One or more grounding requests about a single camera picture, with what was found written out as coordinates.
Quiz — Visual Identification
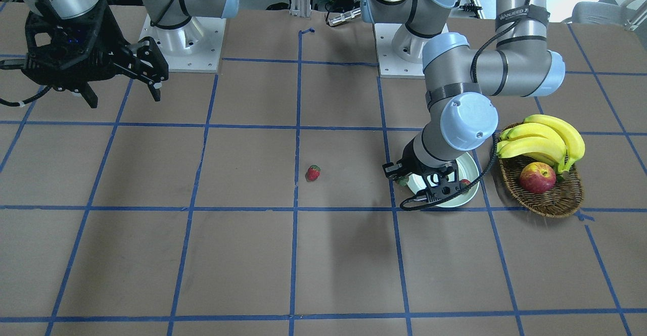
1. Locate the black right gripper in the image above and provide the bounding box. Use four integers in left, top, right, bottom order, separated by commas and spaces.
30, 0, 169, 109

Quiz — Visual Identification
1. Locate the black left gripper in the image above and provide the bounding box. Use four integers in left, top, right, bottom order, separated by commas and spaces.
382, 141, 455, 181

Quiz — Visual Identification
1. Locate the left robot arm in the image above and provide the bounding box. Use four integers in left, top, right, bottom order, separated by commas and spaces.
360, 0, 565, 181

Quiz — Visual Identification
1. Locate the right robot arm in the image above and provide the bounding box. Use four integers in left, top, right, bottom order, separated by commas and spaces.
2, 0, 240, 109

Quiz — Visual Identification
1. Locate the light green plate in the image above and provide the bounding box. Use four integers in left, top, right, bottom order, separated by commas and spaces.
406, 153, 481, 208

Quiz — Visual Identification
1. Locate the wicker basket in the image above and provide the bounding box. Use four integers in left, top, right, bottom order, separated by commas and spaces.
498, 156, 584, 218

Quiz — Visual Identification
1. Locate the red apple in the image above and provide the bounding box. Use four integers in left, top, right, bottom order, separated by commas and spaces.
518, 162, 557, 194

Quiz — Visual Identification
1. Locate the yellow banana bunch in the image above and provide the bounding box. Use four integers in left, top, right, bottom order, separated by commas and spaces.
495, 114, 585, 175

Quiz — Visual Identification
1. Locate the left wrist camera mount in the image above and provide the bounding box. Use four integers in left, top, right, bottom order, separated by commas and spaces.
422, 160, 472, 205

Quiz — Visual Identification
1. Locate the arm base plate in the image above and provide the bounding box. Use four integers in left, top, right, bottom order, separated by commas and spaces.
140, 16, 228, 73
374, 23, 429, 79

